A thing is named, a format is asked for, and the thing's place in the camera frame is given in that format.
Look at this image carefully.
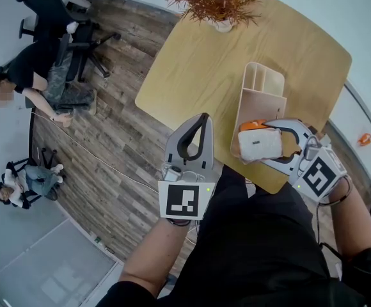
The person's left forearm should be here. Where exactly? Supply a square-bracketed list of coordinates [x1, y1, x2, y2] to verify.
[118, 217, 192, 299]

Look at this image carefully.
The black high-back office chair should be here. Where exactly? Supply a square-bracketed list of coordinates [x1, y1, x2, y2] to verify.
[15, 0, 122, 83]

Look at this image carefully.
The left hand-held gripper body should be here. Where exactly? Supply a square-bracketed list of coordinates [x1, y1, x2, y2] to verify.
[157, 162, 220, 221]

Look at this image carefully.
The white and orange box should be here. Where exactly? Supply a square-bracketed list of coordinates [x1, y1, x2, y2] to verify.
[237, 120, 284, 165]

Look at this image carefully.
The light wooden square table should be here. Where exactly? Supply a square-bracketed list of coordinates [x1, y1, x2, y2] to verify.
[134, 0, 354, 195]

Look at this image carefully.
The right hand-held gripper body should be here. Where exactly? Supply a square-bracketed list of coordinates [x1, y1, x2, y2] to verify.
[287, 132, 348, 201]

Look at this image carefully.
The person's right forearm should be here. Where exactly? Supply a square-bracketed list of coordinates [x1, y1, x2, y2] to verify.
[327, 175, 371, 259]

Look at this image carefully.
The beige desk organizer tray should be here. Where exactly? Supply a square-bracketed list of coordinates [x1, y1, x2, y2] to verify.
[230, 61, 288, 165]

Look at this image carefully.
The thin right gripper cable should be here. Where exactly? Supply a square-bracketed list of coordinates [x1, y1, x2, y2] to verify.
[316, 175, 353, 262]

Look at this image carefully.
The orange plant in white pot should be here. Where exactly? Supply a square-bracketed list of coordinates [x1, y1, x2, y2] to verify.
[165, 0, 266, 33]

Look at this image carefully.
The black wrist band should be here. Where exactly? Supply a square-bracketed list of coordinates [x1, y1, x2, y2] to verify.
[166, 217, 192, 228]

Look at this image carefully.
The person's black shirt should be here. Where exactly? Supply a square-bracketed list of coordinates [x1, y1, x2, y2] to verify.
[95, 164, 371, 307]

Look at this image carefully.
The long white cable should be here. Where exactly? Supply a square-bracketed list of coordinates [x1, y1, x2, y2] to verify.
[31, 111, 159, 195]

